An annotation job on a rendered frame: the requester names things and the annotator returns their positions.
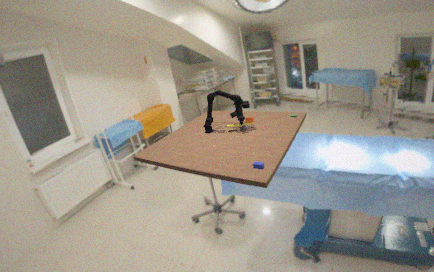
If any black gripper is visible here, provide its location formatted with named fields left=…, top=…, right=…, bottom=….
left=236, top=109, right=245, bottom=125

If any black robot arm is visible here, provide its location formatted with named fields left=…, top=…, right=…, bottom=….
left=204, top=90, right=250, bottom=133

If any blue rectangular block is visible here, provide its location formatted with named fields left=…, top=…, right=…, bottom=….
left=252, top=162, right=264, bottom=169

